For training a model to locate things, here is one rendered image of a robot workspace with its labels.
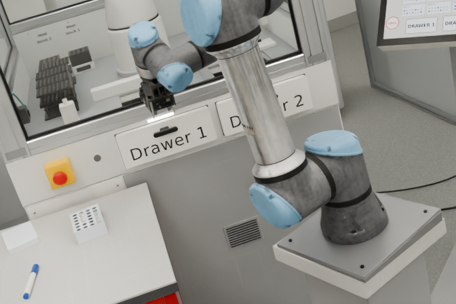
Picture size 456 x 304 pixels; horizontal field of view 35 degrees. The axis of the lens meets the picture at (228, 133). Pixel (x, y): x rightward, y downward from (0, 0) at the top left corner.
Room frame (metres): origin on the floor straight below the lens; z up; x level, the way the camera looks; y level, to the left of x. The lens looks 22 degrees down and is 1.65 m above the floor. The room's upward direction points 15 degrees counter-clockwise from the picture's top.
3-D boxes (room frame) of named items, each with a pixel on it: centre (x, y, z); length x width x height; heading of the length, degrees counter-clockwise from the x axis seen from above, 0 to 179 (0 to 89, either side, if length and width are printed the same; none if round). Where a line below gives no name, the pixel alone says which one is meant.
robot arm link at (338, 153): (1.39, -0.21, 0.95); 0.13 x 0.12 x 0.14; 118
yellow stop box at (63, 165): (1.94, 0.51, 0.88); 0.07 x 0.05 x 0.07; 97
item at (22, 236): (1.82, 0.64, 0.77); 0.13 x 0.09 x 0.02; 20
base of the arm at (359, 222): (1.40, -0.22, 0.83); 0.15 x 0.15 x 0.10
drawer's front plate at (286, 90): (2.04, -0.13, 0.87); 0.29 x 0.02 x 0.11; 97
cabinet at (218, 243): (2.49, 0.20, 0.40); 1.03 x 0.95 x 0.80; 97
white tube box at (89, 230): (1.77, 0.44, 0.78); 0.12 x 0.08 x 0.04; 13
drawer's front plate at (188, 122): (2.00, 0.18, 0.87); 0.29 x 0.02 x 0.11; 97
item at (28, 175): (2.49, 0.20, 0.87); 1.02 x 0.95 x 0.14; 97
